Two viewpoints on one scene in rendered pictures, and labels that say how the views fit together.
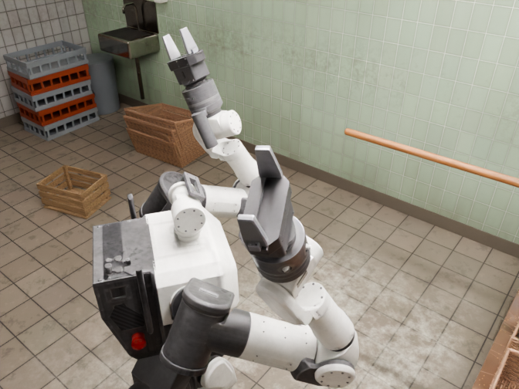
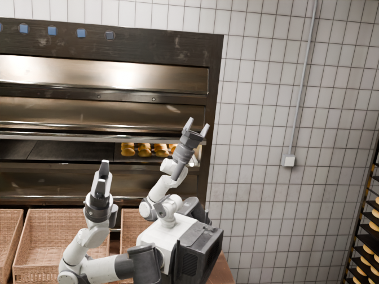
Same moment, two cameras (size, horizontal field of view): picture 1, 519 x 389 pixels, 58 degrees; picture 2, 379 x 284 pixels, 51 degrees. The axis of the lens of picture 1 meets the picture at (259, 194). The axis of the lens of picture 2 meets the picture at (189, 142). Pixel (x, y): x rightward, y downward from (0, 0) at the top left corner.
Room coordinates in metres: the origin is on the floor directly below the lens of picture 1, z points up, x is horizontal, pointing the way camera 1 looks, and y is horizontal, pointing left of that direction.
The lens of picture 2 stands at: (1.85, 1.12, 2.23)
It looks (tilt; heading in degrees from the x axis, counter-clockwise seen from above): 19 degrees down; 221
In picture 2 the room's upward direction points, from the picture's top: 5 degrees clockwise
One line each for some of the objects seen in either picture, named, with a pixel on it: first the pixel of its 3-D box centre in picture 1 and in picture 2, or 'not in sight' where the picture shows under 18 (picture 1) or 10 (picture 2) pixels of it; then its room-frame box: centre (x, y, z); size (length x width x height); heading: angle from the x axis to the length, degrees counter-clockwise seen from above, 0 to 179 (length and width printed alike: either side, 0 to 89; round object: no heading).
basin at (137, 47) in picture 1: (130, 53); not in sight; (4.44, 1.22, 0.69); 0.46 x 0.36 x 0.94; 51
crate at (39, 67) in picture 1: (47, 59); not in sight; (4.33, 1.99, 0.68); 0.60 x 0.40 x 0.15; 141
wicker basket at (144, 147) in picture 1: (169, 138); not in sight; (3.75, 0.81, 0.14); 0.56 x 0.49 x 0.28; 57
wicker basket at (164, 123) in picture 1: (168, 120); not in sight; (3.75, 0.80, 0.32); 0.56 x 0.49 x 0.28; 59
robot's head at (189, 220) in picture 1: (186, 211); (169, 209); (0.82, 0.16, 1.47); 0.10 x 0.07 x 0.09; 17
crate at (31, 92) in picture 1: (50, 74); not in sight; (4.33, 1.99, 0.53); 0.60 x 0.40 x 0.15; 138
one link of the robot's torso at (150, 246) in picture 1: (167, 282); (178, 257); (0.80, 0.22, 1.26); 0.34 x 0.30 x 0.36; 17
